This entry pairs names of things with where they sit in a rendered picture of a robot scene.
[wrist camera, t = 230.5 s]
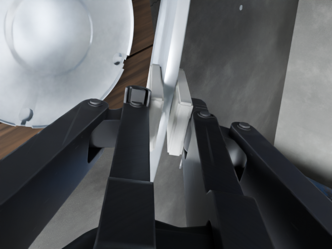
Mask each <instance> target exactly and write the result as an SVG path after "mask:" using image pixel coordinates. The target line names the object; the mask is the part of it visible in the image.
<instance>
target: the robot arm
mask: <svg viewBox="0 0 332 249"><path fill-rule="evenodd" d="M163 105H164V93H163V82H162V72H161V67H160V65H158V64H152V65H150V69H149V75H148V81H147V87H143V86H139V85H129V86H127V87H126V88H125V94H124V103H123V107H121V108H119V109H109V104H108V103H107V102H105V101H103V100H99V99H97V98H94V99H93V98H90V99H86V100H83V101H82V102H80V103H79V104H78V105H76V106H75V107H73V108H72V109H71V110H69V111H68V112H66V113H65V114H63V115H62V116H61V117H59V118H58V119H56V120H55V121H54V122H52V123H51V124H49V125H48V126H47V127H45V128H44V129H42V130H41V131H40V132H38V133H37V134H36V135H34V136H33V137H31V138H30V139H29V140H27V141H26V142H24V143H23V144H22V145H20V146H19V147H17V148H16V149H15V150H13V151H12V152H10V153H9V154H8V155H6V156H5V157H3V158H2V159H1V160H0V249H28V248H29V247H30V245H31V244H32V243H33V242H34V240H35V239H36V238H37V237H38V235H39V234H40V233H41V231H42V230H43V229H44V228H45V226H46V225H47V224H48V223H49V221H50V220H51V219H52V218H53V217H54V215H55V214H56V213H57V212H58V210H59V209H60V208H61V206H62V205H63V204H64V203H65V201H66V200H67V199H68V197H69V196H70V195H71V194H72V192H73V191H74V190H75V189H76V187H77V186H78V185H79V183H80V182H81V181H82V180H83V178H84V177H85V176H86V175H87V173H88V172H89V171H90V170H91V168H92V167H93V166H94V164H95V163H96V162H97V161H98V159H99V158H100V157H101V156H102V154H103V152H104V148H109V147H114V148H115V149H114V154H113V160H112V165H111V170H110V175H109V177H108V180H107V185H106V190H105V195H104V200H103V205H102V210H101V214H100V219H99V224H98V227H96V228H94V229H91V230H89V231H87V232H86V233H84V234H82V235H81V236H79V237H78V238H76V239H75V240H73V241H72V242H71V243H69V244H68V245H66V246H65V247H64V248H62V249H332V201H331V200H330V199H329V198H328V197H327V196H326V195H325V194H324V193H323V192H322V191H321V190H320V189H319V188H318V187H317V186H315V185H314V184H313V183H312V182H311V181H310V180H309V179H308V178H307V177H306V176H305V175H304V174H303V173H302V172H301V171H300V170H299V169H298V168H297V167H295V166H294V165H293V164H292V163H291V162H290V161H289V160H288V159H287V158H286V157H285V156H284V155H283V154H282V153H281V152H280V151H279V150H278V149H277V148H276V147H275V146H273V145H272V144H271V143H270V142H269V141H268V140H267V139H266V138H265V137H264V136H263V135H262V134H261V133H260V132H259V131H258V130H257V129H256V128H254V127H253V126H251V125H249V124H248V123H245V122H233V123H232V124H231V127H230V128H227V127H224V126H221V125H219V123H218V120H217V117H216V116H215V115H213V114H211V113H209V111H208V108H207V105H206V103H205V102H204V101H203V100H201V99H197V98H191V96H190V92H189V88H188V84H187V80H186V76H185V72H184V70H183V69H180V68H179V71H178V77H177V82H176V86H175V91H174V96H173V101H172V106H171V111H170V116H169V120H168V125H167V152H169V154H170V155H176V156H179V155H180V154H182V150H183V147H184V150H183V154H182V159H181V163H180V167H179V169H181V168H182V167H183V180H184V195H185V210H186V226H187V227H176V226H173V225H170V224H167V223H164V222H161V221H158V220H155V204H154V183H153V182H150V152H152V151H153V150H155V146H156V141H157V136H158V131H159V126H160V120H161V115H162V110H163ZM245 164H246V165H245Z"/></svg>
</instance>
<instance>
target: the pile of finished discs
mask: <svg viewBox="0 0 332 249"><path fill-rule="evenodd" d="M133 30H134V16H133V6H132V0H0V122H1V123H4V124H8V125H12V126H17V125H19V126H28V127H32V128H45V127H47V126H48V125H49V124H51V123H52V122H54V121H55V120H56V119H58V118H59V117H61V116H62V115H63V114H65V113H66V112H68V111H69V110H71V109H72V108H73V107H75V106H76V105H78V104H79V103H80V102H82V101H83V100H86V99H90V98H93V99H94V98H97V99H99V100H104V99H105V98H106V97H107V95H108V94H109V93H110V92H111V91H112V89H113V88H114V86H115V85H116V84H117V82H118V80H119V79H120V77H121V75H122V73H123V71H124V69H123V66H124V64H123V62H124V59H125V60H126V57H127V55H129V54H130V51H131V46H132V40H133Z"/></svg>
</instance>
